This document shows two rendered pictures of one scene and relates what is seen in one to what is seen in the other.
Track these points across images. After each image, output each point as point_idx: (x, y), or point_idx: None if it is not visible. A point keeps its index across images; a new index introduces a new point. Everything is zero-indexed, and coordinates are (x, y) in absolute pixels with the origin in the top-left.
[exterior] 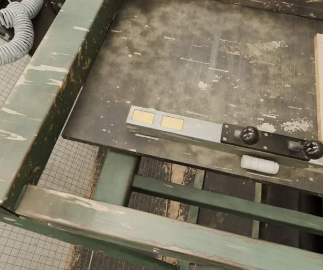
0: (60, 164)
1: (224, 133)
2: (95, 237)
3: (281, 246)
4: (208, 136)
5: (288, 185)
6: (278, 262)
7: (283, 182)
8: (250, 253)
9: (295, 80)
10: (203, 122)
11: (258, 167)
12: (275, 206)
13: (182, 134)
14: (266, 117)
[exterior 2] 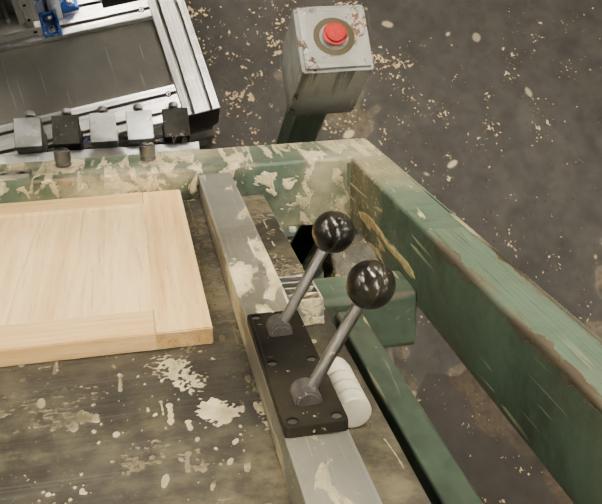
0: None
1: (322, 419)
2: None
3: (511, 313)
4: (346, 452)
5: (352, 362)
6: (543, 311)
7: (351, 368)
8: (567, 337)
9: (13, 394)
10: (305, 473)
11: (357, 381)
12: (390, 409)
13: (380, 502)
14: (178, 417)
